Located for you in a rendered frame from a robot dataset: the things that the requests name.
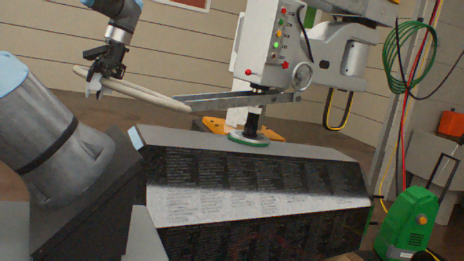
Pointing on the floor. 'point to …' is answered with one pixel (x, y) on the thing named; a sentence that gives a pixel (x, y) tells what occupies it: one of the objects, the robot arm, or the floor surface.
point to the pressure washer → (411, 221)
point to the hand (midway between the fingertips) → (92, 94)
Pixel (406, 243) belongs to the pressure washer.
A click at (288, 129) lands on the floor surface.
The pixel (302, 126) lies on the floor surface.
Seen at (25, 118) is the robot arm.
